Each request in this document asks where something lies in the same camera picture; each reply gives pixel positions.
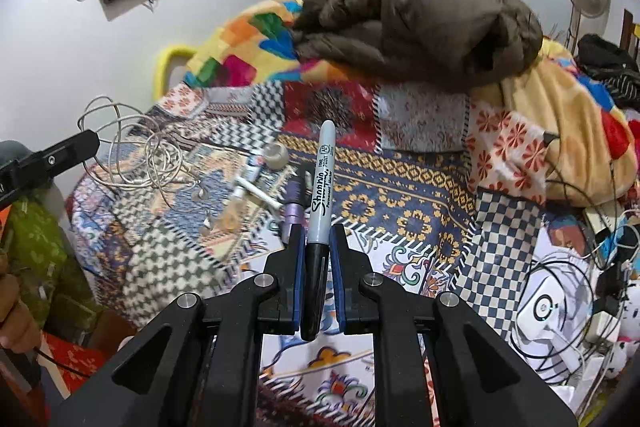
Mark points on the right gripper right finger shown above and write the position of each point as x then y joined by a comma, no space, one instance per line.
436,362

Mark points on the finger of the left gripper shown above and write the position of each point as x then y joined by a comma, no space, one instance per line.
45,165

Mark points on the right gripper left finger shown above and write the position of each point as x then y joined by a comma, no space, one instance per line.
197,362

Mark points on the black Sharpie marker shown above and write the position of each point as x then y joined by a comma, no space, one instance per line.
317,250

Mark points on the person's left hand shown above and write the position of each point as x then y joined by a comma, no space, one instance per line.
19,331

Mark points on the purple metallic tube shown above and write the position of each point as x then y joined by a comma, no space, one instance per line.
295,202

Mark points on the white disposable razor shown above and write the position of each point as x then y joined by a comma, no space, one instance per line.
242,187

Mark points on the grey tape roll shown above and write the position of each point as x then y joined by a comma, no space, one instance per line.
275,156

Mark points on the small toothpaste tube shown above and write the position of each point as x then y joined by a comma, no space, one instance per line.
253,167

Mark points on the colourful fleece blanket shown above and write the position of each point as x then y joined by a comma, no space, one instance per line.
534,124

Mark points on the brown puffer jacket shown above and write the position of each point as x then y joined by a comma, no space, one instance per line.
454,44

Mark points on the wooden chair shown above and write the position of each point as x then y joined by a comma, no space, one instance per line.
629,38

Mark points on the yellow bed frame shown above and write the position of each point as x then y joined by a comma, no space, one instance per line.
179,52

